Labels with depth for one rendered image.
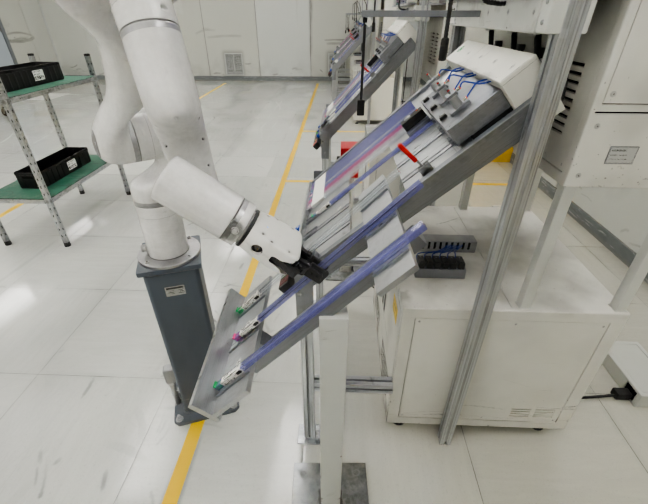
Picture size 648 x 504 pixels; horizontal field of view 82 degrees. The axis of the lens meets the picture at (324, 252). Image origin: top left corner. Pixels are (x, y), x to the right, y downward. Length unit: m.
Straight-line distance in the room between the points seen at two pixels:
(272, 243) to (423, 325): 0.67
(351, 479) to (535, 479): 0.63
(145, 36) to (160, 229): 0.63
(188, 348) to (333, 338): 0.74
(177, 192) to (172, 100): 0.14
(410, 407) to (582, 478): 0.62
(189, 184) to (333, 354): 0.45
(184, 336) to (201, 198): 0.82
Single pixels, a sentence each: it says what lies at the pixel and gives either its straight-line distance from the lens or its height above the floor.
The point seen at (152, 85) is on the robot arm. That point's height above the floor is 1.25.
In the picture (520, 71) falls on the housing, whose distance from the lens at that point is 0.94.
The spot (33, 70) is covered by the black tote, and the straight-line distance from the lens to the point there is 3.25.
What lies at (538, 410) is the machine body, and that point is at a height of 0.16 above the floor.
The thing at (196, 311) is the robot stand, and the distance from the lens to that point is 1.32.
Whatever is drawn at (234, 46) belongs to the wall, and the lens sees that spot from 9.98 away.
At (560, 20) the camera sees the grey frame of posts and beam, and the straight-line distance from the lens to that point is 0.89.
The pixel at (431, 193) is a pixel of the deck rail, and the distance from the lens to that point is 0.94.
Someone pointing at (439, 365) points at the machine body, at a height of 0.38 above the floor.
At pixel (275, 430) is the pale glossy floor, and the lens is 1.59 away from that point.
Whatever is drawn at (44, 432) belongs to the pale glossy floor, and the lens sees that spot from 1.90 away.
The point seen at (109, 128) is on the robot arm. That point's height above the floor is 1.11.
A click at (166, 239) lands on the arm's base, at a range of 1.20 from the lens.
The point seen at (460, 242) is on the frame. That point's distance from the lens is 1.40.
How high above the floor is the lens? 1.34
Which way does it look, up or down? 32 degrees down
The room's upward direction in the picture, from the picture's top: straight up
